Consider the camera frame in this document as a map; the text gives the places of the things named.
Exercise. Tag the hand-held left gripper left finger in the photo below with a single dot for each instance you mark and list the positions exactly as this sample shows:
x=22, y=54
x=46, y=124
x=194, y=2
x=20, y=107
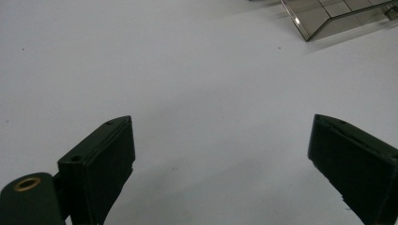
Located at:
x=97, y=168

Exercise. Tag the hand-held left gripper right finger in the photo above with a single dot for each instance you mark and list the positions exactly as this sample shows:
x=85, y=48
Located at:
x=359, y=168

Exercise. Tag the transparent brown drawer box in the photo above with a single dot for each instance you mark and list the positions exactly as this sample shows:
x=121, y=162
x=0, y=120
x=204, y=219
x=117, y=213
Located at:
x=316, y=18

